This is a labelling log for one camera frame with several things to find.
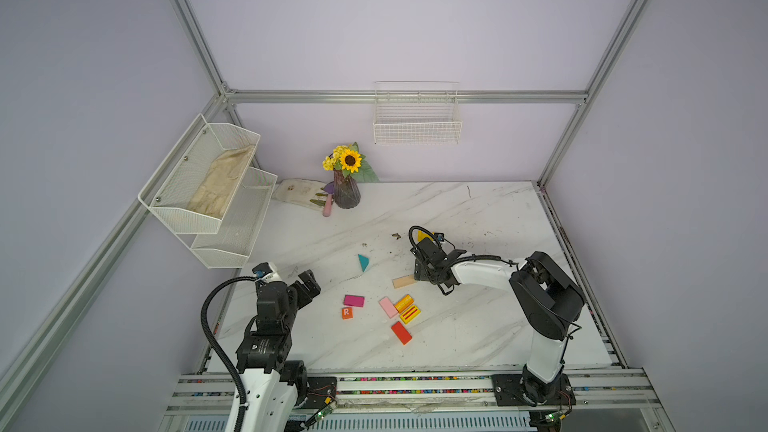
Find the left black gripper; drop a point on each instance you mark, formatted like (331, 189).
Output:
(304, 297)

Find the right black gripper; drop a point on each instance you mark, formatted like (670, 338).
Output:
(420, 273)

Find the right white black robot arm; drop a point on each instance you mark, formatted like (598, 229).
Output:
(549, 298)

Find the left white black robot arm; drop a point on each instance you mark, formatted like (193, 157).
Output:
(268, 385)

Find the natural wood block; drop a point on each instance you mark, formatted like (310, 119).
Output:
(403, 281)

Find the orange ridged wood block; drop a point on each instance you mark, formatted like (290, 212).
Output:
(404, 303)

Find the yellow red striped block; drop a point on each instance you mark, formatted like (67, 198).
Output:
(409, 314)

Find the pink wood block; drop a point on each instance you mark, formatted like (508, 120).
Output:
(388, 307)

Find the red wood block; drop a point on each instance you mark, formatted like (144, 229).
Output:
(402, 334)

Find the teal triangular wood block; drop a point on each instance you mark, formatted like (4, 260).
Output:
(363, 262)

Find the magenta wood block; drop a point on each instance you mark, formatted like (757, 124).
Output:
(353, 301)

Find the white lower mesh shelf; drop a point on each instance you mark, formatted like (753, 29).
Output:
(232, 245)

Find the white mesh shelf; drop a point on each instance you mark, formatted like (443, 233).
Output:
(169, 190)
(232, 245)

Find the pink tube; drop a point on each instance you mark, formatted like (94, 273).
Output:
(327, 209)

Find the white cloth on table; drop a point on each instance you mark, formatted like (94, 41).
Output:
(301, 192)

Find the dark purple glass vase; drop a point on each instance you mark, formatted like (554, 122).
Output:
(346, 194)

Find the beige cloth in shelf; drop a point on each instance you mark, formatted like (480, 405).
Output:
(220, 182)

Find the white upper mesh shelf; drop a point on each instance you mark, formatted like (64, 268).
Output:
(169, 190)

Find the sunflower bouquet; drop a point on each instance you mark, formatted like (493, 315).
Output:
(349, 163)

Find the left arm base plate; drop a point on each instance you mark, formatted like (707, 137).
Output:
(315, 392)

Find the aluminium front rail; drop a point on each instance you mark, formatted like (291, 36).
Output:
(612, 399)

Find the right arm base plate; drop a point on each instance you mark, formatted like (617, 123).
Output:
(516, 393)

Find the white wire wall basket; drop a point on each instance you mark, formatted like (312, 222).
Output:
(416, 113)

